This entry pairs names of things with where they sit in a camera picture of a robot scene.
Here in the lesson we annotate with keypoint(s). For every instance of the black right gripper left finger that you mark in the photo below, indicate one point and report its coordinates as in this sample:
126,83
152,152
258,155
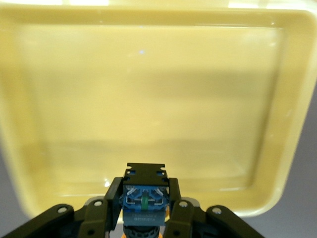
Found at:
99,218

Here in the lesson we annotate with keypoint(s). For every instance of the yellow plastic tray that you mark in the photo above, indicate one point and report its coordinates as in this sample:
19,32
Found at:
148,99

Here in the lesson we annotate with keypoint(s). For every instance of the yellow cap push button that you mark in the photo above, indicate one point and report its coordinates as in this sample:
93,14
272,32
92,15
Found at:
146,173

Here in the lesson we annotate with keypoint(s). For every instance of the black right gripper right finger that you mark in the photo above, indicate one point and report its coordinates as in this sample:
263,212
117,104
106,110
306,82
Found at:
185,220

